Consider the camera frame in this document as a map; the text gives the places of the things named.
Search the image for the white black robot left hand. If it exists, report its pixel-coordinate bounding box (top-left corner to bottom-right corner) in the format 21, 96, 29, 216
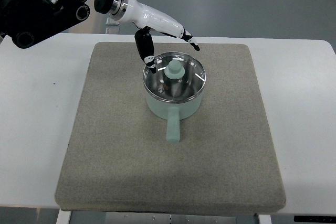
110, 0, 200, 73

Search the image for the glass lid with green knob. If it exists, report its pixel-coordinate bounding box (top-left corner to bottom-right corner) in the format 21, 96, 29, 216
143, 52, 206, 103

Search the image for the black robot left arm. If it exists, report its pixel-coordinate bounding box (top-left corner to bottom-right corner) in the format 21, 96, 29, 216
1, 0, 114, 49

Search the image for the clear floor plate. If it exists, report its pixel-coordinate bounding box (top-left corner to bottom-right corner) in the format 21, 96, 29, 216
106, 17, 119, 26

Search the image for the mint green saucepan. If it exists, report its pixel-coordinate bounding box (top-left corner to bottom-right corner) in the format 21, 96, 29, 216
145, 89, 204, 144

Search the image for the grey felt mat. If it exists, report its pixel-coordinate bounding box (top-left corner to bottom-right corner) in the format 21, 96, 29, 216
55, 42, 286, 216

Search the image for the black label strip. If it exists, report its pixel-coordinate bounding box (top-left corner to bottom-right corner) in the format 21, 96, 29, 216
294, 216, 335, 223

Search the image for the metal table frame plate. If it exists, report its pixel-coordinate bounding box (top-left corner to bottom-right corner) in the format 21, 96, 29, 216
105, 212, 237, 224

